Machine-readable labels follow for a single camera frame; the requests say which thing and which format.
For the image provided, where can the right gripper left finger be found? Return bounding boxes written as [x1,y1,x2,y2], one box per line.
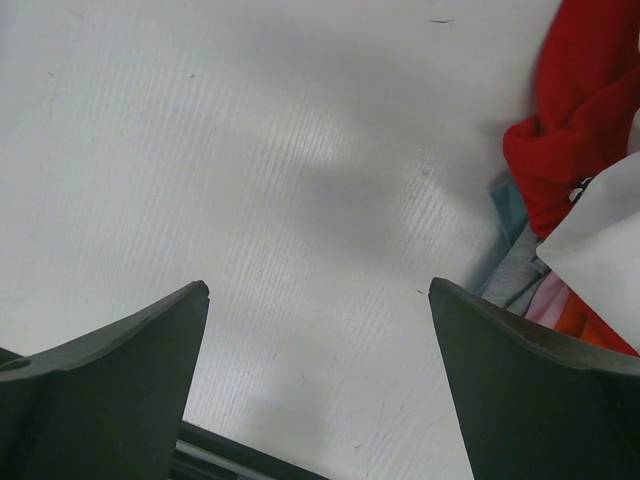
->
[1,281,209,479]

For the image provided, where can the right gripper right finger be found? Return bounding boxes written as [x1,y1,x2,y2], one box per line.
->
[428,278,639,479]

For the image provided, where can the folded orange t shirt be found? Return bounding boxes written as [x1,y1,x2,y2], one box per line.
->
[554,291,639,357]

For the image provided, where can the folded pink t shirt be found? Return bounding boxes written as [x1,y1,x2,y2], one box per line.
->
[525,272,570,329]

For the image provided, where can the folded grey t shirt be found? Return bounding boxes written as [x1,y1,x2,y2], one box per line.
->
[481,224,550,316]

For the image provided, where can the folded white t shirt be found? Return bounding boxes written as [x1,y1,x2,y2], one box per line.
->
[537,153,639,349]

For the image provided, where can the folded light blue t shirt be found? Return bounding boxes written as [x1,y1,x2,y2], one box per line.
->
[475,175,528,295]

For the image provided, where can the folded red t shirt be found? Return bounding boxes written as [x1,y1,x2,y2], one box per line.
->
[503,0,639,238]

